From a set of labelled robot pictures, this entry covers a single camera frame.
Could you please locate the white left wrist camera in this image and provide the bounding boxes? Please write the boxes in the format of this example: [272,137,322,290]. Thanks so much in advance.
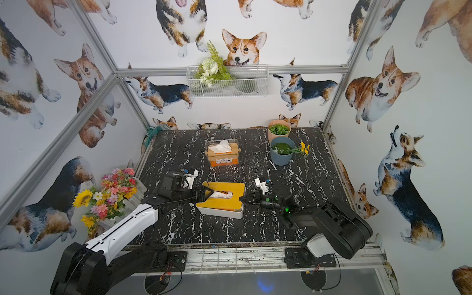
[183,169,199,190]

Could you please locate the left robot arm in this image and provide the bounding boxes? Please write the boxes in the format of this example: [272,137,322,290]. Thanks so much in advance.
[50,169,200,295]

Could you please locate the yellow wooden slotted lid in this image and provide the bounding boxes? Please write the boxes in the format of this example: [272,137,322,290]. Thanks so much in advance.
[196,181,246,212]

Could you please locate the white rectangular tissue box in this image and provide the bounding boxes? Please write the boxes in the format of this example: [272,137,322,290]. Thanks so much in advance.
[196,204,245,220]

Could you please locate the yellow artificial flower sprig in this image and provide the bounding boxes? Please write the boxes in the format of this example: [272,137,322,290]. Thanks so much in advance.
[291,141,310,156]

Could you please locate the blue-grey plant pot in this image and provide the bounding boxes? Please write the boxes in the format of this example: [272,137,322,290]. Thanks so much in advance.
[270,136,296,166]

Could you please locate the green cloth at corner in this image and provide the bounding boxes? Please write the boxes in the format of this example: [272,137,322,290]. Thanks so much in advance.
[143,125,169,149]

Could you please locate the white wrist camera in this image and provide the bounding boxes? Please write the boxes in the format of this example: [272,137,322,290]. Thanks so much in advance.
[183,169,199,190]
[254,178,270,195]

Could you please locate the white flowers with fern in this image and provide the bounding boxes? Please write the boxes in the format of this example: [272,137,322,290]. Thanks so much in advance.
[194,41,233,87]

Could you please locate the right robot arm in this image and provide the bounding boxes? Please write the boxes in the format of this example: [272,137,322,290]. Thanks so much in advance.
[239,192,373,259]

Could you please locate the light wooden slotted lid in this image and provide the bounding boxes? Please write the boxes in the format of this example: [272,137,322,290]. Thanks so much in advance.
[206,143,240,157]

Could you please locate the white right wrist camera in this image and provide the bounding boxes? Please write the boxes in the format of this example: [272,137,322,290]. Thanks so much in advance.
[254,178,270,195]

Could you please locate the pink plant pot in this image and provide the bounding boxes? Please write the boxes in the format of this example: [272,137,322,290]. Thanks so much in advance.
[267,120,291,143]

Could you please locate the white wire wall basket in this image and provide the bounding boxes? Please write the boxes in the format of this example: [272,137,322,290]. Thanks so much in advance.
[186,65,269,98]

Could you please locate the orange tissue pack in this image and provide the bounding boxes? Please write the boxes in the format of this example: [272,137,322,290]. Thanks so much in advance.
[209,191,233,199]
[208,140,232,154]

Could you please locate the clear plastic tissue box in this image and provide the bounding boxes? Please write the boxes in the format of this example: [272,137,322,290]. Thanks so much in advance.
[205,138,241,167]

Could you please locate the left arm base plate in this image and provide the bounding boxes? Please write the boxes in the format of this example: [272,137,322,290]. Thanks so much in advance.
[147,251,188,272]

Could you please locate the colourful flower bouquet planter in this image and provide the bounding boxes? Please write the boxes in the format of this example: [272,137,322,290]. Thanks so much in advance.
[73,167,146,238]

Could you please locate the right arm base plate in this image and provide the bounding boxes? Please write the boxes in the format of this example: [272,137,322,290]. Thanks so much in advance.
[284,248,337,269]

